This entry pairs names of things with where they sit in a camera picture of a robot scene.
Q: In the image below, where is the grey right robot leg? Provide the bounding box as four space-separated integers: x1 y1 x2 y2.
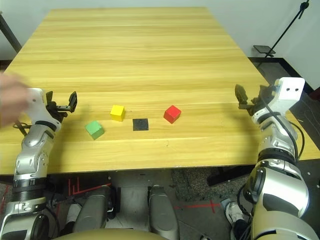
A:
148 184 181 240

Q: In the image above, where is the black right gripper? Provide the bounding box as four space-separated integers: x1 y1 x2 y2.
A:
234 84 275 116

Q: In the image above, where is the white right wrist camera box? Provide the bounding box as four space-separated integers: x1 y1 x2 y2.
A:
251 77 306 125

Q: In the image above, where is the grey left robot leg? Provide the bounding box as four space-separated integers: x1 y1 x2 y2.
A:
72 192 112 233

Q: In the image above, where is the red wooden block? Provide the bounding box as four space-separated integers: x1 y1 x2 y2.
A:
163 105 182 125

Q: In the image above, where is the olive robot torso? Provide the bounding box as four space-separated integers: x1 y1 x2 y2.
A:
52 228 163 240

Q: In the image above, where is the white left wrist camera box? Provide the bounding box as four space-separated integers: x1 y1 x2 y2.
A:
25 87 62 131

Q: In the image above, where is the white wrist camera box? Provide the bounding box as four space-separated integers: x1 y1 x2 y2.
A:
25 87 62 131
251 77 306 125

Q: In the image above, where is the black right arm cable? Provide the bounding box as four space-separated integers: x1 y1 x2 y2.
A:
262 98 306 161

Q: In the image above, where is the black metal table frame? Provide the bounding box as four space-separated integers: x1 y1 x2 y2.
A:
0 11 23 54

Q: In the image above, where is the black hanging cable bundle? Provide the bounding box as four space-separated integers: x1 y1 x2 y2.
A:
235 184 254 240

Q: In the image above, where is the bystander bare hand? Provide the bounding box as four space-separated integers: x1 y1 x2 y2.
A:
0 72 32 129

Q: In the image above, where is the grey robot leg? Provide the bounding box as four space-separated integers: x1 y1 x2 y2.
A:
72 192 112 233
148 184 181 240

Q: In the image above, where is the black square pad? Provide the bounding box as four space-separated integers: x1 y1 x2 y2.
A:
132 118 150 132

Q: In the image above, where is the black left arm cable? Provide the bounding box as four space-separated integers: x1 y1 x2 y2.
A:
12 120 31 137

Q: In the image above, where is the yellow wooden block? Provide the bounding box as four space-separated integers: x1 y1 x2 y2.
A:
109 104 126 123

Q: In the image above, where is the speckled dark floor mat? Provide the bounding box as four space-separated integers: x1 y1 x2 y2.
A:
171 167 251 201

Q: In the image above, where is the green wooden block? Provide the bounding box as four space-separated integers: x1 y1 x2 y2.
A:
84 120 105 141

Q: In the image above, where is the black tripod stand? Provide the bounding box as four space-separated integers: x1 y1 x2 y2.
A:
252 0 311 59

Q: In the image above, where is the black table base bar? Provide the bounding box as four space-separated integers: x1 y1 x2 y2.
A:
206 165 256 186

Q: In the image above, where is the white sneaker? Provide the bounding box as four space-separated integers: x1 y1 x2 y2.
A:
224 201 248 226
65 203 82 229

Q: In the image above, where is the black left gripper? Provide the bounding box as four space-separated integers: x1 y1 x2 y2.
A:
45 90 78 123

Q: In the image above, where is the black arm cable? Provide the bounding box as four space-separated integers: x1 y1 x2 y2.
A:
262 98 306 161
12 120 31 137

